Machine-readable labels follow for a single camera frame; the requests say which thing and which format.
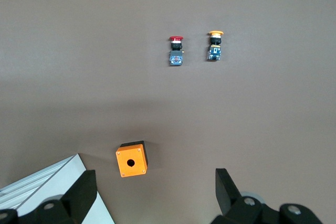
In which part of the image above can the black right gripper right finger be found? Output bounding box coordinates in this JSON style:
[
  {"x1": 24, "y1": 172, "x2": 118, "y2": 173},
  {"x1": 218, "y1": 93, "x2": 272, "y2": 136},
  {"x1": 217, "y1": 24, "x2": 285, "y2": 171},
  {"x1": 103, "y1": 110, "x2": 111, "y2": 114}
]
[{"x1": 209, "y1": 168, "x2": 281, "y2": 224}]

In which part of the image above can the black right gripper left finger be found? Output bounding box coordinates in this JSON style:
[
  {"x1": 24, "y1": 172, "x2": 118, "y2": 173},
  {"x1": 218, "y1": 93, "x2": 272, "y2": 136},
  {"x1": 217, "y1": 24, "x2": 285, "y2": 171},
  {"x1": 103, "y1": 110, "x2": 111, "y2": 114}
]
[{"x1": 18, "y1": 169, "x2": 98, "y2": 224}]

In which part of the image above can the red mushroom push button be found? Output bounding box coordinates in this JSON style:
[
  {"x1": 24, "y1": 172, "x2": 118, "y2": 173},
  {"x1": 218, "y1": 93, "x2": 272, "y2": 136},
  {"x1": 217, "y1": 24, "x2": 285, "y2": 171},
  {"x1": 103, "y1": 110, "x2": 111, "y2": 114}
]
[{"x1": 167, "y1": 36, "x2": 185, "y2": 67}]

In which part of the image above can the orange button enclosure box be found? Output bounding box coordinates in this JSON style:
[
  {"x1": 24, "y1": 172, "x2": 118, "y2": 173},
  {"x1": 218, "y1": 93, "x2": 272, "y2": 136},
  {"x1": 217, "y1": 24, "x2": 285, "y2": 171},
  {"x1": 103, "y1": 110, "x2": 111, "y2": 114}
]
[{"x1": 115, "y1": 140, "x2": 149, "y2": 178}]

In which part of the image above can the white drawer cabinet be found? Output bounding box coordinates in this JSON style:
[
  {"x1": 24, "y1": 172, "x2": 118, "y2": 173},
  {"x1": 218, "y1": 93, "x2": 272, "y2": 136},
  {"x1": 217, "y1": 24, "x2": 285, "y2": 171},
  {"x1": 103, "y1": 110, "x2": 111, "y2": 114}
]
[{"x1": 0, "y1": 152, "x2": 116, "y2": 224}]

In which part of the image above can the yellow mushroom push button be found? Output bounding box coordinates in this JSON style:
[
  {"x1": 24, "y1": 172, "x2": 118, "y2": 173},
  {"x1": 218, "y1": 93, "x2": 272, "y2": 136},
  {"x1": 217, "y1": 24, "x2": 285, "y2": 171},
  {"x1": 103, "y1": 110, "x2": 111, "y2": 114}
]
[{"x1": 205, "y1": 30, "x2": 225, "y2": 62}]

